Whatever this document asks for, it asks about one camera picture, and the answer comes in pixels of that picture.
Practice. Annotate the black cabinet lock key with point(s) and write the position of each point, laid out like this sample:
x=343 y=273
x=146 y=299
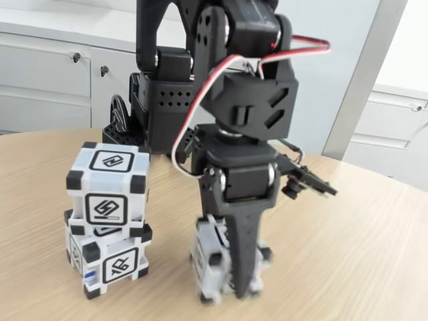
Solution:
x=77 y=57
x=104 y=71

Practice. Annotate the white cube stacked-squares symbol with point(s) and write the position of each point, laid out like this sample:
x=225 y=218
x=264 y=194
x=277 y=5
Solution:
x=210 y=264

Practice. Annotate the white cube lightning symbol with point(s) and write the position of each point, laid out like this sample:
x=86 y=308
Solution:
x=107 y=180

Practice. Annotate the white low cabinet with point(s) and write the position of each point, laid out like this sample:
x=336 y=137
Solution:
x=384 y=133

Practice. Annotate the gripper camera module with bracket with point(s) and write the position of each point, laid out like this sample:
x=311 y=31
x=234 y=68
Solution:
x=311 y=182

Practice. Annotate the black table clamp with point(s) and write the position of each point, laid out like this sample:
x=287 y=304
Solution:
x=117 y=133

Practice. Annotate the silver cabinet lock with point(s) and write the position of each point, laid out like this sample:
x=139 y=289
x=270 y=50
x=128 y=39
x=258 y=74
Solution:
x=418 y=108

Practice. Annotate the grey metal post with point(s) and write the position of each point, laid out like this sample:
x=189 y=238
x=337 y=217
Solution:
x=364 y=77

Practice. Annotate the white cube crossed-lines symbol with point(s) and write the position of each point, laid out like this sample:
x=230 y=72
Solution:
x=117 y=267

